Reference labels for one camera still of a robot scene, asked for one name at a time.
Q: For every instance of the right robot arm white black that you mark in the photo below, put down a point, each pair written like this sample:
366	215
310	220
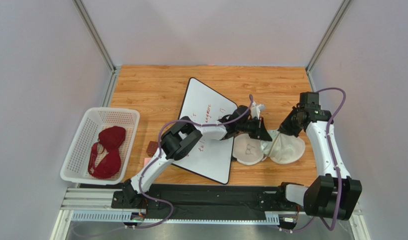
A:
333	194

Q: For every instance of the aluminium frame rail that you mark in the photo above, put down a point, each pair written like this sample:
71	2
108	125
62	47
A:
86	213

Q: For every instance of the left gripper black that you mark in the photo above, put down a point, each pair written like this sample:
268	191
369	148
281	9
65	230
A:
260	132

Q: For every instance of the whiteboard with red writing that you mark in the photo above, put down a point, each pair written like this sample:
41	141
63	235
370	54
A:
211	156

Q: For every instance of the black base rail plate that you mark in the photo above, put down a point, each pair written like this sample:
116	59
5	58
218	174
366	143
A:
209	202

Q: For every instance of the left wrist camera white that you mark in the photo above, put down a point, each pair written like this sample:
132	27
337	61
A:
256	110

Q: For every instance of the pink eraser block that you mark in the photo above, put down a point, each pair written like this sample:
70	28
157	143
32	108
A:
151	150

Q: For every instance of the white plastic basket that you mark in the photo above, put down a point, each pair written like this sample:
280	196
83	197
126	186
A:
74	168

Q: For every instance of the white bra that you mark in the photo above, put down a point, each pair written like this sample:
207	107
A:
271	148

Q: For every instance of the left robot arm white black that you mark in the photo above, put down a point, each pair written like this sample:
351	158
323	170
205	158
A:
178	137

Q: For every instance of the white mesh laundry bag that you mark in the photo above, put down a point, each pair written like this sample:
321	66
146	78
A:
283	149

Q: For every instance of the dark red bra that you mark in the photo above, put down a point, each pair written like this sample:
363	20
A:
105	160

